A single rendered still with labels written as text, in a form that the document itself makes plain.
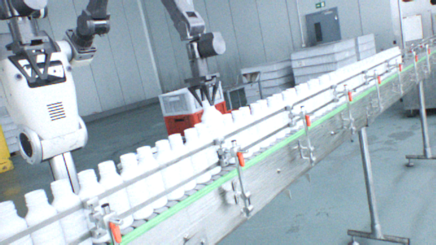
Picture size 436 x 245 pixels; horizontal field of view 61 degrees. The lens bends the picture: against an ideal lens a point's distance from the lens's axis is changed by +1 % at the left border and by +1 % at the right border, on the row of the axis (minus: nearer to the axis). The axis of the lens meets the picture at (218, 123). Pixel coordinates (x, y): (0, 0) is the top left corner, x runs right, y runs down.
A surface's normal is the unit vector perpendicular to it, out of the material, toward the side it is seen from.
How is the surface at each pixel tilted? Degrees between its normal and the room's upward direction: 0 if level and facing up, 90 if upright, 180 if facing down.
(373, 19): 90
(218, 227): 90
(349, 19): 90
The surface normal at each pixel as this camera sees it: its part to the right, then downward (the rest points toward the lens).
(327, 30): -0.62, 0.26
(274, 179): 0.76, -0.04
